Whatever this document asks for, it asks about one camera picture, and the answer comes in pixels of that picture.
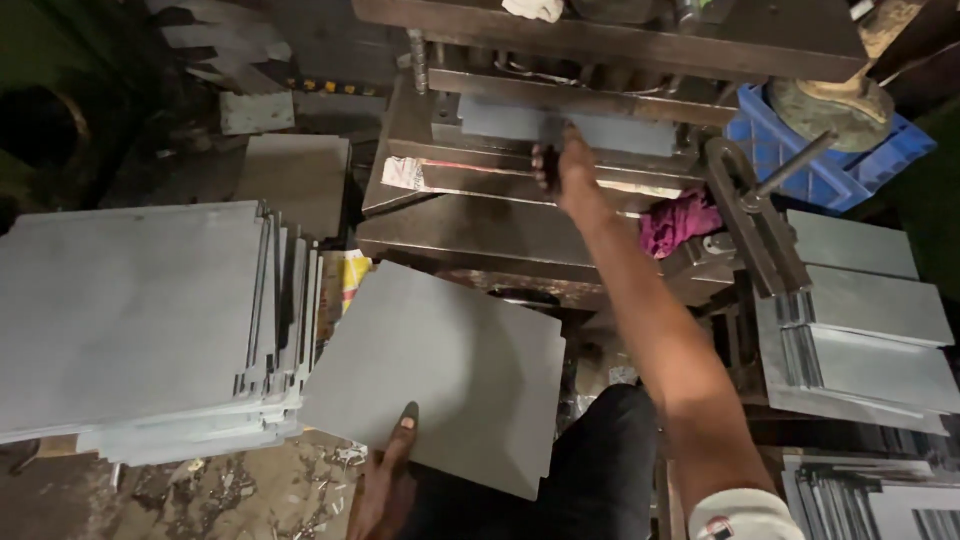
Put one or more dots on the person's left hand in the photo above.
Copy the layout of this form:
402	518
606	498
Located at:
386	491

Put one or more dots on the person's right fingers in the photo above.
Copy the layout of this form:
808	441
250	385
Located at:
543	166

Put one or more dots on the metal press machine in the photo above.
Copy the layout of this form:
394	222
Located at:
525	150

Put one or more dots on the yellow printed sack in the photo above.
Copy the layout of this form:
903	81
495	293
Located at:
345	289

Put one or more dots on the blue plastic crate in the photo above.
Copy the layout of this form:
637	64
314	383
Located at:
825	161

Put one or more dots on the white cloth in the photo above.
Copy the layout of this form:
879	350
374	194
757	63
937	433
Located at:
534	9

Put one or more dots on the round rusty metal weight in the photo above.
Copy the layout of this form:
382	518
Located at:
832	109

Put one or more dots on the leaning grey metal sheet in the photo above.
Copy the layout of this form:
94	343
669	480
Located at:
296	184

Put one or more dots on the heap of scrap metal pieces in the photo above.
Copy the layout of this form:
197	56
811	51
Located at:
225	45

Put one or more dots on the pink rag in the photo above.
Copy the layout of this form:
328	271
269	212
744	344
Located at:
675	221

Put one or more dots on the stack of small grey sheets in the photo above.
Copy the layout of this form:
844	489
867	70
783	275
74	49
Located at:
874	499

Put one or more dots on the person's legs in dark trousers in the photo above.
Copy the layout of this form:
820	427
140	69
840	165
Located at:
592	465

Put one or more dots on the stack of bent grey sheets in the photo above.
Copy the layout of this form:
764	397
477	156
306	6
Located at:
862	337

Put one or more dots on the person's right hand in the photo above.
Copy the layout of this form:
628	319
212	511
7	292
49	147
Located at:
574	176

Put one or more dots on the stack of flat grey sheets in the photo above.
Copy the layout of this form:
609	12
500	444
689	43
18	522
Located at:
142	322

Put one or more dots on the pressed grey metal sheet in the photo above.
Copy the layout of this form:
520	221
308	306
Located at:
622	131

